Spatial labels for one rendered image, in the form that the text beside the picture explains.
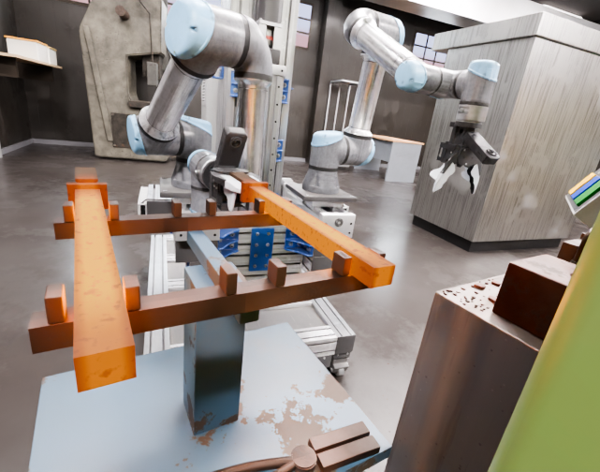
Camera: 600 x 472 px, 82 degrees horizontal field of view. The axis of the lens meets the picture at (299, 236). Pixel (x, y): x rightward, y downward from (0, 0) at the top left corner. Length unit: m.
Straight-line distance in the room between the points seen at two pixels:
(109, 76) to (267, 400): 6.21
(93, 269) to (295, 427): 0.35
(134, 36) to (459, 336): 6.31
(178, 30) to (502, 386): 0.83
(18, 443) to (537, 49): 3.96
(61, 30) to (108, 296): 7.77
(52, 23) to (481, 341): 7.90
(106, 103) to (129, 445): 6.21
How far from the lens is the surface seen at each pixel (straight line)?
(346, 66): 8.79
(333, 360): 1.64
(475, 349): 0.46
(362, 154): 1.43
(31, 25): 8.07
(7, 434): 1.62
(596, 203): 1.01
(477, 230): 3.72
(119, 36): 6.53
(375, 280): 0.34
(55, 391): 0.62
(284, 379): 0.59
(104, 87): 6.55
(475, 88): 1.08
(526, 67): 3.65
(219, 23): 0.86
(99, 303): 0.25
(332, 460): 0.50
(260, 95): 0.93
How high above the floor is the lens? 1.11
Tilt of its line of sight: 20 degrees down
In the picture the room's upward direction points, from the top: 7 degrees clockwise
